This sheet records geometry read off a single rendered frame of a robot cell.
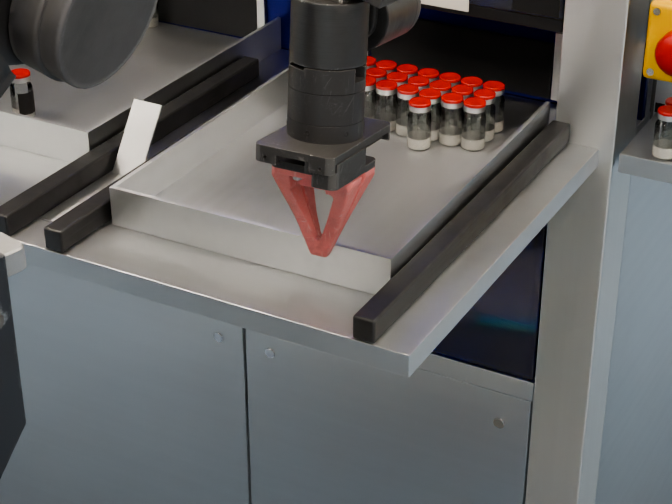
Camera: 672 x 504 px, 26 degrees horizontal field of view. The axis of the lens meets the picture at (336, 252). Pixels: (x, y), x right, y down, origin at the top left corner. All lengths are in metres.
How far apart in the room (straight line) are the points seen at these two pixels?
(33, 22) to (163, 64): 0.89
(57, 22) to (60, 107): 0.81
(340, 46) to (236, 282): 0.22
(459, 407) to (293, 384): 0.21
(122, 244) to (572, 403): 0.54
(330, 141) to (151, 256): 0.21
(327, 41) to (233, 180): 0.29
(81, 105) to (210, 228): 0.33
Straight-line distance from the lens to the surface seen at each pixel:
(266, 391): 1.71
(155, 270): 1.17
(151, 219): 1.21
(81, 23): 0.67
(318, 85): 1.05
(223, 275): 1.15
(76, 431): 1.95
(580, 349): 1.49
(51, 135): 1.36
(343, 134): 1.06
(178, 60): 1.57
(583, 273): 1.44
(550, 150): 1.34
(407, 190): 1.28
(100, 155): 1.32
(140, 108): 1.32
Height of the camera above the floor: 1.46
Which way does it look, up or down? 29 degrees down
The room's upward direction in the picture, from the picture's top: straight up
